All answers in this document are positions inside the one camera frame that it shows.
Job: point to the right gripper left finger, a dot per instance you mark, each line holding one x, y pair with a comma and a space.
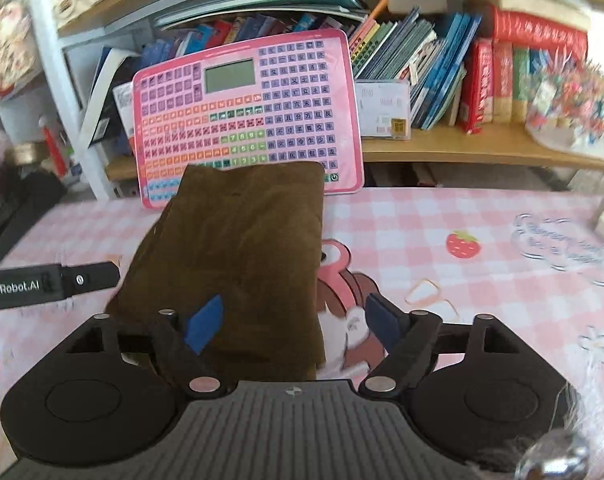
178, 344

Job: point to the brown corduroy pants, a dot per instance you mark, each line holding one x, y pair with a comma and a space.
250, 236

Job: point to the brass bowl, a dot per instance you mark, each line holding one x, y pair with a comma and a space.
27, 154

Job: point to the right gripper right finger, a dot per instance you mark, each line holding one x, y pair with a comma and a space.
409, 340

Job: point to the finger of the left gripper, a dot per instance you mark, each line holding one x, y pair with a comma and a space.
79, 280

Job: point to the pink checkered cartoon desk mat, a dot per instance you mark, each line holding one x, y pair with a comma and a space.
540, 270

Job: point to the white leaning book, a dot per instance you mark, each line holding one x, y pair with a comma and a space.
111, 90

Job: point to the red dictionary book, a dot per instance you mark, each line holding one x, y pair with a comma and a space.
476, 86

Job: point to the pink learning keyboard tablet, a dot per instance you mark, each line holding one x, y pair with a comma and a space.
283, 98

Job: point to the wooden shelf board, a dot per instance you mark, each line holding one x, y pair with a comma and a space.
495, 144

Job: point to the blue books row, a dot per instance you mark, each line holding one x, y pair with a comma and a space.
182, 42

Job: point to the white orange box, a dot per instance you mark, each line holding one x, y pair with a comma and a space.
124, 110

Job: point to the red tassel ornament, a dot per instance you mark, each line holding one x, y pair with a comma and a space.
55, 153

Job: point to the black box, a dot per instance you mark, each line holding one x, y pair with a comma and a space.
23, 202

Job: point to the white bookshelf upright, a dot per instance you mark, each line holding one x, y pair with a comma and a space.
61, 85

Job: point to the colourful candy bouquet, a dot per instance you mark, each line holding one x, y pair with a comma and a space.
565, 107

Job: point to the clear plastic card case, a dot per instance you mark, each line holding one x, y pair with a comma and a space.
384, 110

